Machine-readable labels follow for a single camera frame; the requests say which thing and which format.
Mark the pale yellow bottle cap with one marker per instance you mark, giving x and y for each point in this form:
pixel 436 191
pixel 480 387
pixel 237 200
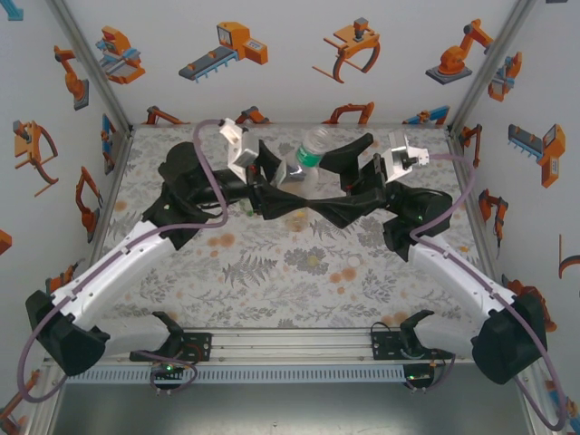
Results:
pixel 312 261

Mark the clear bottle yellow label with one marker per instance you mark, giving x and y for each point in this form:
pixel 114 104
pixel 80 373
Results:
pixel 296 223

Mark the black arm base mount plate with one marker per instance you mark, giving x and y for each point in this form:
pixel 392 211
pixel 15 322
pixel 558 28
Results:
pixel 199 346
pixel 385 344

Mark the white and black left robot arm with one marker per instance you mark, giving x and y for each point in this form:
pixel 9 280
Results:
pixel 113 267

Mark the clear bottle light green label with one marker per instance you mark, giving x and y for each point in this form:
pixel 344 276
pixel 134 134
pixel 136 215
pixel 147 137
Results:
pixel 248 209

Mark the aluminium frame post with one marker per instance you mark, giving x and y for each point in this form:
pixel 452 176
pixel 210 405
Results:
pixel 89 59
pixel 495 59

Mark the aluminium mounting rail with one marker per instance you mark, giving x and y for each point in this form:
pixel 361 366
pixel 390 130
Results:
pixel 290 344

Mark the clear bottle dark green label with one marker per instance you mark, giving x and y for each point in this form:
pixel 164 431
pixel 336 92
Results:
pixel 308 156

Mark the aluminium table side rail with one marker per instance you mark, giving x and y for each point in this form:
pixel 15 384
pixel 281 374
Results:
pixel 111 195
pixel 480 226

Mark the small circuit board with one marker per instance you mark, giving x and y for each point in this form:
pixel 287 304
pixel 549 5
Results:
pixel 419 375
pixel 167 370

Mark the white bottle cap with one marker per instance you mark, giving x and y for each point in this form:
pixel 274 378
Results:
pixel 353 260

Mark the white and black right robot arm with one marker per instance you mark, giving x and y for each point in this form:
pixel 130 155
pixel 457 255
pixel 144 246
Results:
pixel 457 276

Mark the floral print tablecloth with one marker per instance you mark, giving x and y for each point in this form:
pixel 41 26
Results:
pixel 272 294

